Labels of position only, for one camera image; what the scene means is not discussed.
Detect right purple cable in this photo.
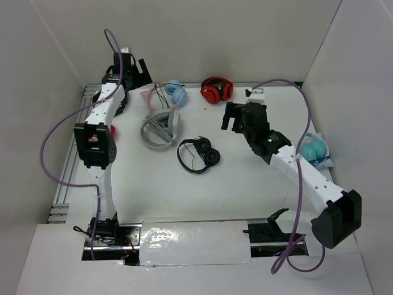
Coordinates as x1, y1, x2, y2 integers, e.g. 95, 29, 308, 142
250, 79, 326, 275

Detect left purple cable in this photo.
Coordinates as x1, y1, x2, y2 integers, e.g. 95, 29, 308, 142
40, 29, 125, 259

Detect pink blue cat-ear headphones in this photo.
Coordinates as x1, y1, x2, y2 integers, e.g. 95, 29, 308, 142
141, 80, 188, 112

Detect white foil-covered panel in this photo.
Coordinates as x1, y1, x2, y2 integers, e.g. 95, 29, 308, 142
139, 221, 252, 267

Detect red headphones at left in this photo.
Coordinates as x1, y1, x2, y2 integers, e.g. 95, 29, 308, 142
88, 125, 116, 143

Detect red headphones at back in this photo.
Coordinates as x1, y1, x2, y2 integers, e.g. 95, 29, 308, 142
200, 76, 233, 104

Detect small black headphones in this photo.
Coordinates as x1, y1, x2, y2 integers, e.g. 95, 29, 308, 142
176, 136, 221, 175

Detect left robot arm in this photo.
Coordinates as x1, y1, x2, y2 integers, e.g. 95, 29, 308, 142
74, 50, 152, 245

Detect purple cable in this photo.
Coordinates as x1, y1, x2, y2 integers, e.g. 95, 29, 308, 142
40, 29, 125, 259
250, 79, 326, 275

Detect grey white headphones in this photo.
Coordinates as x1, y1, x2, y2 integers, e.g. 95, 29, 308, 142
140, 108, 181, 152

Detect teal headphones in bag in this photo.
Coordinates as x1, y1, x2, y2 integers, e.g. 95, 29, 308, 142
300, 133, 335, 170

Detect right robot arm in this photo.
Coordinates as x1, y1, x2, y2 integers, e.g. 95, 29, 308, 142
221, 102, 362, 249

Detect aluminium frame rail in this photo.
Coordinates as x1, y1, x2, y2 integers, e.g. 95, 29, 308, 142
47, 82, 303, 224

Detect black headphones at corner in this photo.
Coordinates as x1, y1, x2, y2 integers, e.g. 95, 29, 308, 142
91, 88, 130, 118

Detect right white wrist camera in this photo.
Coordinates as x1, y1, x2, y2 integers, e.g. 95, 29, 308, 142
245, 88, 265, 105

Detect red headphones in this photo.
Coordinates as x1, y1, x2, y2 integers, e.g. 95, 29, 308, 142
200, 76, 233, 104
88, 125, 116, 143

